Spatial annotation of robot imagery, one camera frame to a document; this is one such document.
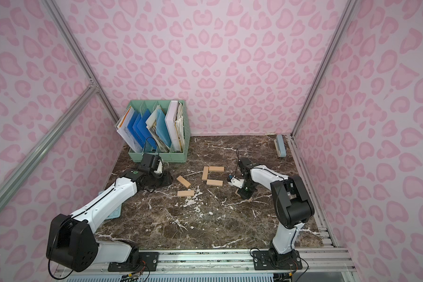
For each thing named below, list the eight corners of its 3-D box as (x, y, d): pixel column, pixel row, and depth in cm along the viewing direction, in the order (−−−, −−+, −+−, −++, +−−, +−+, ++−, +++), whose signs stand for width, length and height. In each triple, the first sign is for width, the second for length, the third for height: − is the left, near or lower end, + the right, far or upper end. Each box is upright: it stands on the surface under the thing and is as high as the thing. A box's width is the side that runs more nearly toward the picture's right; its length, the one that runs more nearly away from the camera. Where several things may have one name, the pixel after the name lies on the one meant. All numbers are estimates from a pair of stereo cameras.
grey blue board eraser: (278, 158, 111) (281, 152, 106) (273, 141, 120) (276, 134, 115) (284, 158, 110) (287, 152, 106) (279, 141, 120) (282, 134, 115)
